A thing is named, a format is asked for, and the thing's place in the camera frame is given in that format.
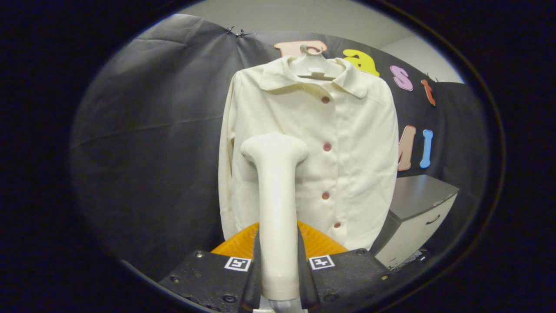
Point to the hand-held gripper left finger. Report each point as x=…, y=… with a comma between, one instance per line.
x=213, y=278

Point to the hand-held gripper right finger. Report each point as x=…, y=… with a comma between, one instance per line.
x=347, y=278

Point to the white garment steamer head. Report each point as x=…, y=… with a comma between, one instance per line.
x=277, y=208

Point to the cream button-up shirt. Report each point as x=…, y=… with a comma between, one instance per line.
x=356, y=165

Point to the white plastic clothes hanger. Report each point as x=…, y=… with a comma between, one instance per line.
x=313, y=65

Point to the grey and cream cabinet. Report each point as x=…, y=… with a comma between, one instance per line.
x=417, y=217

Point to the black backdrop cloth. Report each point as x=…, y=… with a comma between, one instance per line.
x=152, y=152

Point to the small black binder clip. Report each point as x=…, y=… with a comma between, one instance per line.
x=241, y=33
x=229, y=29

